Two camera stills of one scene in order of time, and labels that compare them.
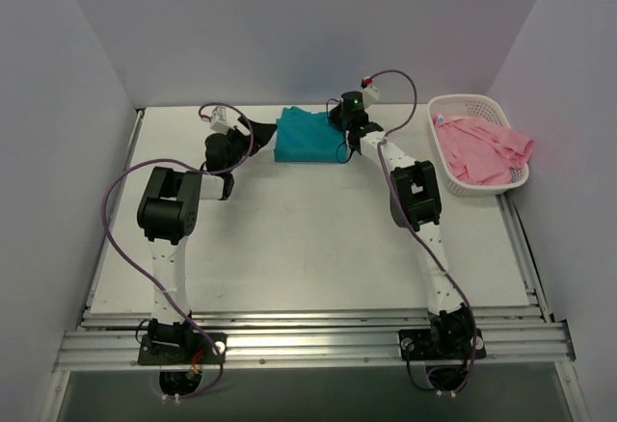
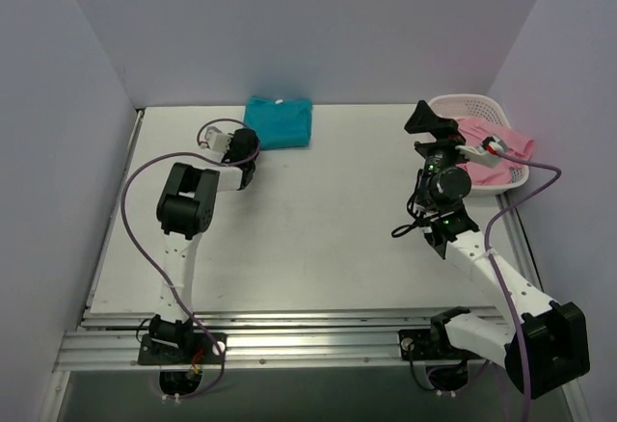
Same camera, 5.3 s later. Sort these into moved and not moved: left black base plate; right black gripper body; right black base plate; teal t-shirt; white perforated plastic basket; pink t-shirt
Moved: teal t-shirt; right black gripper body
Not moved: pink t-shirt; white perforated plastic basket; right black base plate; left black base plate
